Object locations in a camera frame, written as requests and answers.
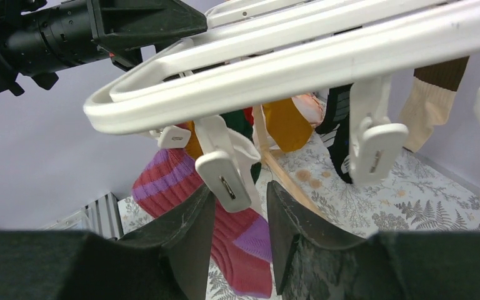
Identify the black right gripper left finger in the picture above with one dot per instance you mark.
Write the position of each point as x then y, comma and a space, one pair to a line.
166, 259

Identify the red fluffy sock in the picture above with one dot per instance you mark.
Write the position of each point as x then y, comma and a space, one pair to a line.
248, 114

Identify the white plastic sock hanger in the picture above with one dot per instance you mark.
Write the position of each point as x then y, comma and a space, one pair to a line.
210, 74

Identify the beige brown striped sock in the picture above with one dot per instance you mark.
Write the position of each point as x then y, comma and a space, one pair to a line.
430, 100

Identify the orange white floral cloth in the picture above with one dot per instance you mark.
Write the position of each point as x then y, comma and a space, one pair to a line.
311, 108

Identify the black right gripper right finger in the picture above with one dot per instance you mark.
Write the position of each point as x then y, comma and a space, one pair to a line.
314, 259

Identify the white hanger clip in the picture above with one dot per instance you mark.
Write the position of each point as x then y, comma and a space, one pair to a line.
218, 166
374, 141
171, 137

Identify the dark green sock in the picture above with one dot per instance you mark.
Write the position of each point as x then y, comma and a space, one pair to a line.
237, 121

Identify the black blue sock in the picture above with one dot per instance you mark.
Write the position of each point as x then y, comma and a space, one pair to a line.
334, 130

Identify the orange purple sock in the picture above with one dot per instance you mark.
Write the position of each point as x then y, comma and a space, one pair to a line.
240, 241

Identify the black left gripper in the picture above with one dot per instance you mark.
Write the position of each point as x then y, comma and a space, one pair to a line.
38, 41

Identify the wooden drying rack frame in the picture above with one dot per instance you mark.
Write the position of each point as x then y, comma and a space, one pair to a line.
267, 158

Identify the brown mustard striped sock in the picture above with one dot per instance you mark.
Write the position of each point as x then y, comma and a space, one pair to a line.
286, 125

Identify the floral patterned mat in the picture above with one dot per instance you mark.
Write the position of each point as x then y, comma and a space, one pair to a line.
414, 196

